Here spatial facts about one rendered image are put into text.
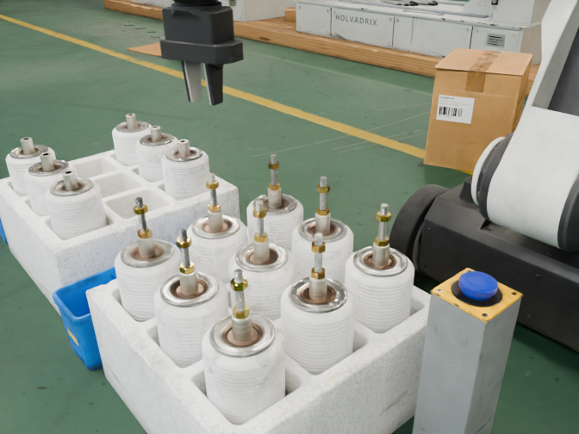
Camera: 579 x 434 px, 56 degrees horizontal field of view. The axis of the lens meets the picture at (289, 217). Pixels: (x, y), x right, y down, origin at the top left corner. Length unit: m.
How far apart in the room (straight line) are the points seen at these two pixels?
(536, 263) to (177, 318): 0.58
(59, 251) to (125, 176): 0.33
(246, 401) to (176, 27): 0.47
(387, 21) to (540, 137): 2.29
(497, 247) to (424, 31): 2.03
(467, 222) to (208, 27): 0.57
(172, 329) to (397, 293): 0.30
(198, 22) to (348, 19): 2.53
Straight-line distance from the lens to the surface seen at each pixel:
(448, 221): 1.04
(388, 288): 0.75
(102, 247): 1.05
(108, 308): 0.85
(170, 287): 0.74
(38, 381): 1.04
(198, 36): 0.74
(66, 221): 1.06
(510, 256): 0.99
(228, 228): 0.86
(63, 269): 1.04
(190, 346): 0.73
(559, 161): 0.80
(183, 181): 1.13
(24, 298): 1.26
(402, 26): 2.99
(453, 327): 0.63
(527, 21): 2.72
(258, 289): 0.76
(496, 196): 0.82
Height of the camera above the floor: 0.67
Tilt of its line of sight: 28 degrees down
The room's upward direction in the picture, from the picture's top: 1 degrees counter-clockwise
